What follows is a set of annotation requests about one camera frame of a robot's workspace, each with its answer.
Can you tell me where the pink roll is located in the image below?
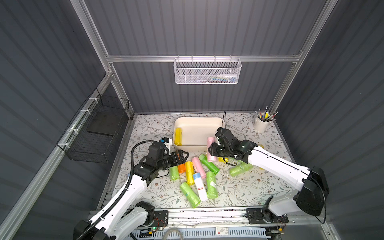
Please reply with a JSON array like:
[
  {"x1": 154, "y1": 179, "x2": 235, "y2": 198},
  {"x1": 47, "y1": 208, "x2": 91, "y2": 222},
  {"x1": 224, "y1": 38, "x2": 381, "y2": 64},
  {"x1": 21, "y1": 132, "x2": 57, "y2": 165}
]
[
  {"x1": 192, "y1": 157, "x2": 207, "y2": 179},
  {"x1": 207, "y1": 137, "x2": 219, "y2": 163}
]

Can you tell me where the white blue labelled roll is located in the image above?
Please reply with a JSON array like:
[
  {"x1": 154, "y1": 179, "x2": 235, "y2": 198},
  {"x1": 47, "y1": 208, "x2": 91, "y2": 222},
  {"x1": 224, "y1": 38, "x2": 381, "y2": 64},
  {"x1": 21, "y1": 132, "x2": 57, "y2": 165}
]
[{"x1": 193, "y1": 173, "x2": 208, "y2": 202}]

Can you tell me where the black wire side basket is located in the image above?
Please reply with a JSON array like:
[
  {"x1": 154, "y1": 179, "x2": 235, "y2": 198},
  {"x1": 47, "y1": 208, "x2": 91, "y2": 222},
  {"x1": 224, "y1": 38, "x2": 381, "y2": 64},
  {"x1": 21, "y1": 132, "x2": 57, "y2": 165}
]
[{"x1": 58, "y1": 94, "x2": 130, "y2": 164}]

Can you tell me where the white pen cup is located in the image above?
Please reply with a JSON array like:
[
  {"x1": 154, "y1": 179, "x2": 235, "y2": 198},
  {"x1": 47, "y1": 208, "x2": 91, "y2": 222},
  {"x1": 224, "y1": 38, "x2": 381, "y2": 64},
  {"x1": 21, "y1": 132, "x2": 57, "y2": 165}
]
[{"x1": 254, "y1": 117, "x2": 270, "y2": 134}]

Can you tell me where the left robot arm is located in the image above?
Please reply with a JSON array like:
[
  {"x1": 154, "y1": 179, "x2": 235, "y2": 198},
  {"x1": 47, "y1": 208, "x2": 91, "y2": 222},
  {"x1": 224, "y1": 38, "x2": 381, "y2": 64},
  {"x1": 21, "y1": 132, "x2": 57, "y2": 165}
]
[{"x1": 73, "y1": 138, "x2": 190, "y2": 240}]

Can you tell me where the white plastic storage box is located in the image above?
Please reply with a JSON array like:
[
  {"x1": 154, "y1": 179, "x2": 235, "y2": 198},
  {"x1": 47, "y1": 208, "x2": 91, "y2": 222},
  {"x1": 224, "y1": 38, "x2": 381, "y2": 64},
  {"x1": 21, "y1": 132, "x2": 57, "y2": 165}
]
[{"x1": 173, "y1": 117, "x2": 223, "y2": 152}]

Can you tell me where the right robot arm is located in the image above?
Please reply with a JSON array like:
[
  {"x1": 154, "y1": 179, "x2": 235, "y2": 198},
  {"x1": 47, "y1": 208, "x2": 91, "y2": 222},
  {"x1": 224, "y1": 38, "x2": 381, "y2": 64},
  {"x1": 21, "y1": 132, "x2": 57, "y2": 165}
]
[{"x1": 208, "y1": 127, "x2": 330, "y2": 223}]

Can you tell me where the floral table mat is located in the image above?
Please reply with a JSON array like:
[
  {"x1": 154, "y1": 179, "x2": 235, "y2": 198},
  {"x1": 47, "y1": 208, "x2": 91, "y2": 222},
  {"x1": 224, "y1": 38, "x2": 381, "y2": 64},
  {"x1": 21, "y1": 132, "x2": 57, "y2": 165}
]
[{"x1": 111, "y1": 113, "x2": 293, "y2": 209}]

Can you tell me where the white wire wall basket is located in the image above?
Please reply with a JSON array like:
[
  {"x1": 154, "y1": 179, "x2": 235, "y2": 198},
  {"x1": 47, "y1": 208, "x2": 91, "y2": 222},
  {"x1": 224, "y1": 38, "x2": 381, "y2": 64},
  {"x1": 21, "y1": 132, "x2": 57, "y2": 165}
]
[{"x1": 173, "y1": 57, "x2": 242, "y2": 85}]

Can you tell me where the orange trash bag roll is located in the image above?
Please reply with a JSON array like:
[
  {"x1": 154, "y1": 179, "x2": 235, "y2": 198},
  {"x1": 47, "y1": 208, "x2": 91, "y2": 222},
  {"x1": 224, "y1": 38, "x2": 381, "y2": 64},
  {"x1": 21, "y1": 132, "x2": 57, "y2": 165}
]
[{"x1": 178, "y1": 164, "x2": 186, "y2": 174}]

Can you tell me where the dark green roll centre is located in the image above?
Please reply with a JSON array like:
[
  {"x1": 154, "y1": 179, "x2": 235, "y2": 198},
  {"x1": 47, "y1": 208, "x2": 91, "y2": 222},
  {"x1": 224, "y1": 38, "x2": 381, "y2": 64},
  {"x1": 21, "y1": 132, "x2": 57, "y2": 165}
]
[{"x1": 199, "y1": 154, "x2": 220, "y2": 175}]

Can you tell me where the light green roll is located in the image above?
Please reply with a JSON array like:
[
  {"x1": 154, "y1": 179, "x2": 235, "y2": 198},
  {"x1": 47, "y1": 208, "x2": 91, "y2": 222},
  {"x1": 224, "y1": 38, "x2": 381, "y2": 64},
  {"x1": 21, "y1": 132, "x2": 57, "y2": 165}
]
[
  {"x1": 206, "y1": 171, "x2": 219, "y2": 200},
  {"x1": 229, "y1": 163, "x2": 253, "y2": 177},
  {"x1": 170, "y1": 166, "x2": 180, "y2": 181}
]

